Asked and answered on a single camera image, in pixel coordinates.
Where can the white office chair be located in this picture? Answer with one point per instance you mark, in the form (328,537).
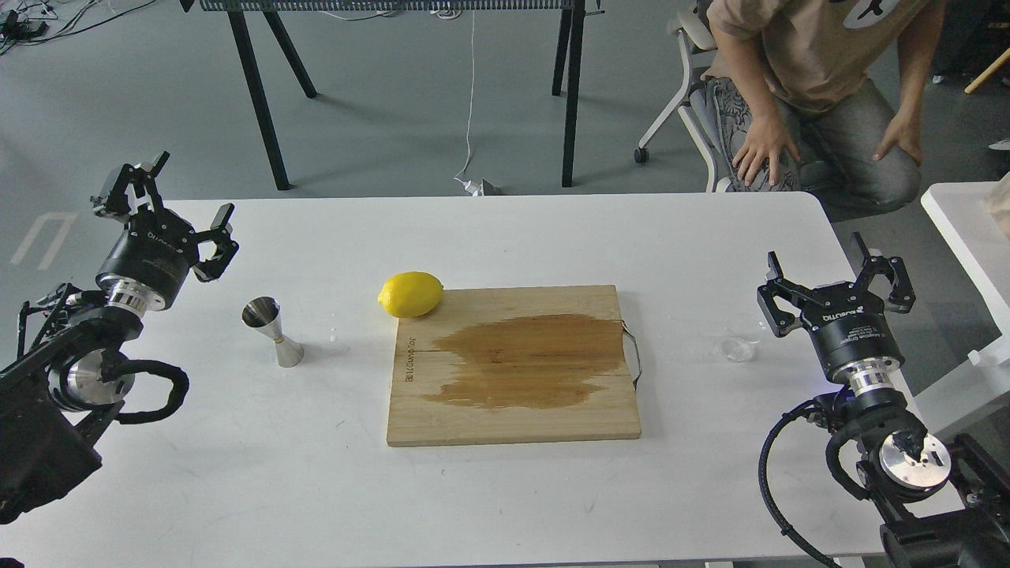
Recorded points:
(695,101)

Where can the white side table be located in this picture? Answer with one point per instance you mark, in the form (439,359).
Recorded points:
(979,386)

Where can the small clear glass cup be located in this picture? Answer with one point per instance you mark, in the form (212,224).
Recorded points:
(741,336)

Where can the yellow lemon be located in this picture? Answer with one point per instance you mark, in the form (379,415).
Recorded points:
(410,294)

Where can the wooden cutting board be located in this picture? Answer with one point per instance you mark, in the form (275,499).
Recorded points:
(513,365)

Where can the steel double jigger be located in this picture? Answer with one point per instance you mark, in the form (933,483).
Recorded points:
(263,314)

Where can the white power adapter on floor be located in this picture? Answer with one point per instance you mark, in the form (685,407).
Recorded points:
(481,188)

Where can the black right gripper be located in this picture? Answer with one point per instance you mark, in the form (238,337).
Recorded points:
(856,339)

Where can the person's right hand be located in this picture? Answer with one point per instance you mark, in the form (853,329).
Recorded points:
(768,146)

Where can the person's left hand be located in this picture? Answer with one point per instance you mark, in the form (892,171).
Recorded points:
(903,132)

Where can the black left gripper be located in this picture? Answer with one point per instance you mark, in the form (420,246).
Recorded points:
(151,250)

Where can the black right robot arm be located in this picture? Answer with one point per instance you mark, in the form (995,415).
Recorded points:
(942,504)

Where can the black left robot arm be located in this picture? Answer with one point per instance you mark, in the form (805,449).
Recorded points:
(71,379)

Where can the seated person in beige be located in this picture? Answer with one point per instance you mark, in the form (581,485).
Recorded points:
(837,72)

